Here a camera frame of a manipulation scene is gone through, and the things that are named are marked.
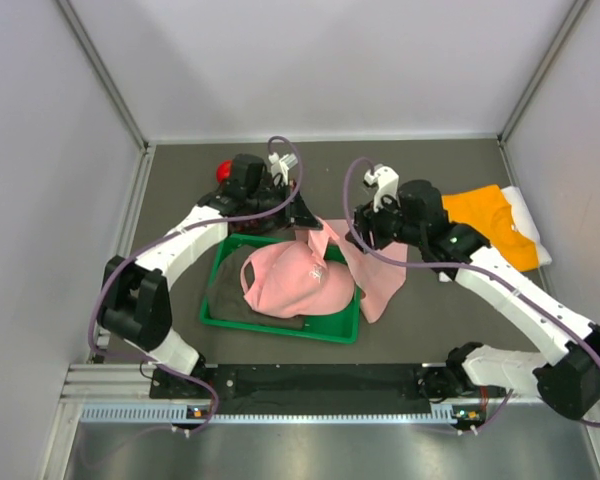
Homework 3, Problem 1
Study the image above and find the green plastic tray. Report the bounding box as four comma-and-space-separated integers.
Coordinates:
199, 234, 361, 345

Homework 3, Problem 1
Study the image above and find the white folded cloth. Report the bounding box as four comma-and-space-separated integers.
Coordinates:
501, 186, 552, 271

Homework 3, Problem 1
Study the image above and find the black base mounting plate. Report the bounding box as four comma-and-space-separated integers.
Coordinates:
148, 362, 461, 401

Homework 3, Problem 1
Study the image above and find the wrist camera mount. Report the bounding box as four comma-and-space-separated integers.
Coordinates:
363, 164, 399, 212
268, 153, 298, 185

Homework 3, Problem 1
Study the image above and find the dark olive folded cloth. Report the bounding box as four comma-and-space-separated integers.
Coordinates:
207, 245, 304, 331

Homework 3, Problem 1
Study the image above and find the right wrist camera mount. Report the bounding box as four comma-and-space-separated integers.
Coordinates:
363, 164, 399, 212

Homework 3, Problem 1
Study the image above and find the red tomato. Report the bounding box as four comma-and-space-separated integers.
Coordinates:
215, 160, 232, 185

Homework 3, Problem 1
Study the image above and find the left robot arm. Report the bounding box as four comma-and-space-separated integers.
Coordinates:
95, 153, 322, 397

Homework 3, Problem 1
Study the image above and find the grey slotted cable duct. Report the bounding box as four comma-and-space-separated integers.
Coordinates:
80, 404, 484, 426

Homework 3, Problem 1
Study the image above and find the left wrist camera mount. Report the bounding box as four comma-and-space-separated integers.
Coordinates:
268, 153, 298, 185

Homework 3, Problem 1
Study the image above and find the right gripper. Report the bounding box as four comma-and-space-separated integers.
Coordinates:
346, 189, 425, 254

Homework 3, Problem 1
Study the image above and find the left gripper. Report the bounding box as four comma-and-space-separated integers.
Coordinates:
246, 178, 322, 230

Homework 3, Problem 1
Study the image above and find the pink plastic bag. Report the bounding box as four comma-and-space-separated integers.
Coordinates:
295, 219, 407, 324

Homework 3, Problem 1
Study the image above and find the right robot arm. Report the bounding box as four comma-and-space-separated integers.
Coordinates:
345, 170, 600, 428

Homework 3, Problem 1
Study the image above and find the dark red grape bunch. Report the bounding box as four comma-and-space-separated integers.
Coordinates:
231, 217, 279, 236

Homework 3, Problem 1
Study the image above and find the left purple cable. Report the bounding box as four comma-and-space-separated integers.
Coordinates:
88, 134, 305, 436

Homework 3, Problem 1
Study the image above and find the orange folded t-shirt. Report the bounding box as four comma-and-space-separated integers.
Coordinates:
442, 184, 541, 272

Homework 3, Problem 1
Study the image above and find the aluminium frame rail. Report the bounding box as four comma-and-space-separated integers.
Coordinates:
61, 364, 421, 401

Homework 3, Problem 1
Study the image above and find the pink baseball cap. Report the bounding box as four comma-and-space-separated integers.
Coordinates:
240, 241, 355, 318

